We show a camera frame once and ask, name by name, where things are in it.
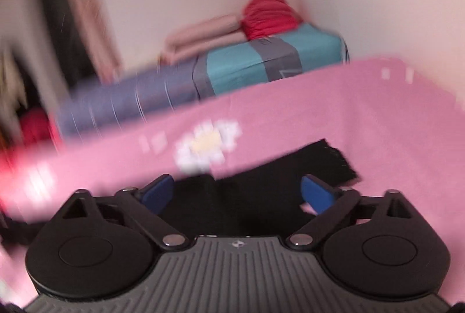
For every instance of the black pants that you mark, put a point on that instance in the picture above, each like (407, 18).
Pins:
(262, 201)

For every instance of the red folded blanket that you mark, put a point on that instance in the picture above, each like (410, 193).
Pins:
(264, 18)

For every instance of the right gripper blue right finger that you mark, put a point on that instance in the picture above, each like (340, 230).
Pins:
(317, 195)

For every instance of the red clothes pile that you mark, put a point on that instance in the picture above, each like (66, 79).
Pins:
(36, 130)

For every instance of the hanging clothes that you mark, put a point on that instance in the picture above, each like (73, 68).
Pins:
(13, 93)

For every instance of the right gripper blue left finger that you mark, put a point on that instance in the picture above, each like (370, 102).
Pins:
(156, 195)

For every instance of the pink curtain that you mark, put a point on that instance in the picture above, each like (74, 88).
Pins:
(92, 27)

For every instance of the dark window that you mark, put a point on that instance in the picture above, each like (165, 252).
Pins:
(71, 54)

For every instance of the pink floral bed sheet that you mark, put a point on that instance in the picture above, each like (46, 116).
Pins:
(396, 128)

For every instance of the teal grey striped quilt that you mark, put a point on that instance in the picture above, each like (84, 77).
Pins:
(267, 59)

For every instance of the blue plaid folded quilt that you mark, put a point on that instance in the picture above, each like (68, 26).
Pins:
(94, 106)

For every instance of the pink folded blanket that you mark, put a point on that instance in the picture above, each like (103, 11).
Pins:
(201, 37)

